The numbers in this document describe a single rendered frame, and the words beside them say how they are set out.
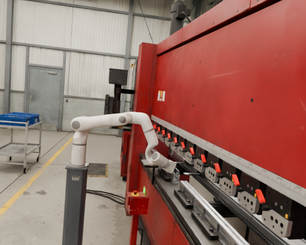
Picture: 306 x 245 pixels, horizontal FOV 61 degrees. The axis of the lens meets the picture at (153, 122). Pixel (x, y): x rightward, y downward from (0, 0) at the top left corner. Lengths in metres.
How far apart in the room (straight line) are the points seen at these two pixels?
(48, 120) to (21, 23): 3.33
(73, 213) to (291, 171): 1.82
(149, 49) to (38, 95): 6.85
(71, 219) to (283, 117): 1.90
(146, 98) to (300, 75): 2.45
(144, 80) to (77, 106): 6.37
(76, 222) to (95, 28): 7.91
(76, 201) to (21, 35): 8.22
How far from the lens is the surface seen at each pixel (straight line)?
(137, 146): 3.43
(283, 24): 1.30
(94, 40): 9.57
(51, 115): 9.71
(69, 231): 2.53
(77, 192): 2.37
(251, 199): 1.35
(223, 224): 1.67
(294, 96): 1.16
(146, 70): 3.37
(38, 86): 9.77
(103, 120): 2.18
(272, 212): 1.24
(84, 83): 9.49
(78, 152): 2.28
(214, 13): 1.91
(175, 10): 3.23
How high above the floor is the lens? 1.69
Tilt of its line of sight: 7 degrees down
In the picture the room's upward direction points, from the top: 6 degrees clockwise
